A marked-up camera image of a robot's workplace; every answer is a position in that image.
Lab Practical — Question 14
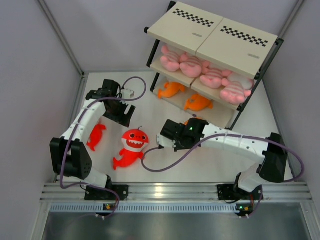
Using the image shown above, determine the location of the grey slotted cable duct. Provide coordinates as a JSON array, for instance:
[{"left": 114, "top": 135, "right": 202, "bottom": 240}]
[{"left": 50, "top": 202, "right": 243, "bottom": 214}]

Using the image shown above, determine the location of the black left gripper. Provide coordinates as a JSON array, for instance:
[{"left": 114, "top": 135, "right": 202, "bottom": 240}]
[{"left": 103, "top": 97, "right": 135, "bottom": 128}]

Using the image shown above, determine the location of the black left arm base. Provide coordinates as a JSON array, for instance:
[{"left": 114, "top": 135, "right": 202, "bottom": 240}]
[{"left": 84, "top": 184, "right": 129, "bottom": 201}]

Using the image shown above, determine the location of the aluminium mounting rail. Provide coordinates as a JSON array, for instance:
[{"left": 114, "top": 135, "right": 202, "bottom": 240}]
[{"left": 40, "top": 182, "right": 313, "bottom": 203}]

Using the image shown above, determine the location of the beige three-tier shelf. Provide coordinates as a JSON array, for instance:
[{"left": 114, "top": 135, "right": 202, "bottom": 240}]
[{"left": 144, "top": 1, "right": 284, "bottom": 130}]

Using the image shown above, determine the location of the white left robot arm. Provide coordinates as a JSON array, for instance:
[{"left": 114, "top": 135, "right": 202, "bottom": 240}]
[{"left": 49, "top": 79, "right": 136, "bottom": 200}]

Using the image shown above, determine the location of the pink striped plush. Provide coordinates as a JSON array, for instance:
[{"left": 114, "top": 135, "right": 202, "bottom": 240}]
[
  {"left": 219, "top": 72, "right": 255, "bottom": 105},
  {"left": 160, "top": 44, "right": 187, "bottom": 72},
  {"left": 199, "top": 67, "right": 232, "bottom": 89},
  {"left": 179, "top": 52, "right": 206, "bottom": 78}
]

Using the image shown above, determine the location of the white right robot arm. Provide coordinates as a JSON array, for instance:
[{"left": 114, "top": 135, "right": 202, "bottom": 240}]
[{"left": 156, "top": 117, "right": 288, "bottom": 199}]

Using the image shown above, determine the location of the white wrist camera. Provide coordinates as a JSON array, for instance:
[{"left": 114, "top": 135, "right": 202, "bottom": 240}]
[
  {"left": 120, "top": 89, "right": 135, "bottom": 100},
  {"left": 156, "top": 134, "right": 176, "bottom": 149}
]

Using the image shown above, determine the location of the orange shark plush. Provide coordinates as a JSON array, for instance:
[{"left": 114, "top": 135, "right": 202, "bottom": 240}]
[
  {"left": 184, "top": 93, "right": 214, "bottom": 112},
  {"left": 183, "top": 114, "right": 202, "bottom": 125},
  {"left": 157, "top": 81, "right": 185, "bottom": 99}
]

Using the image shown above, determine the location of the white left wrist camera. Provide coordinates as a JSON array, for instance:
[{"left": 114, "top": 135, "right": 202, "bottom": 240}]
[{"left": 120, "top": 89, "right": 135, "bottom": 100}]

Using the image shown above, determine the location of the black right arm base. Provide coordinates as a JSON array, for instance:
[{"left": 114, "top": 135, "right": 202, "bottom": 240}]
[{"left": 217, "top": 184, "right": 262, "bottom": 202}]

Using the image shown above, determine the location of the red shark plush centre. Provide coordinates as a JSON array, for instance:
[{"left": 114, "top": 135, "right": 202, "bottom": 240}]
[{"left": 112, "top": 127, "right": 150, "bottom": 171}]

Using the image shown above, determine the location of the orange shark plush on shelf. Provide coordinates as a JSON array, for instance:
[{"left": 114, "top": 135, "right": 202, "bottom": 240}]
[{"left": 157, "top": 81, "right": 185, "bottom": 99}]

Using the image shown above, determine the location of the red shark plush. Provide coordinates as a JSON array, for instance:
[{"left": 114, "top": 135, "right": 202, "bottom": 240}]
[
  {"left": 112, "top": 127, "right": 150, "bottom": 171},
  {"left": 86, "top": 123, "right": 107, "bottom": 152}
]

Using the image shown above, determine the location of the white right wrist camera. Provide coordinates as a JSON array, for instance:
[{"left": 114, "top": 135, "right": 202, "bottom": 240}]
[{"left": 156, "top": 134, "right": 176, "bottom": 149}]

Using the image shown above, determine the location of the red shark plush left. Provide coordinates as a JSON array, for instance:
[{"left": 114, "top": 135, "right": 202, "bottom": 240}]
[{"left": 86, "top": 123, "right": 107, "bottom": 152}]

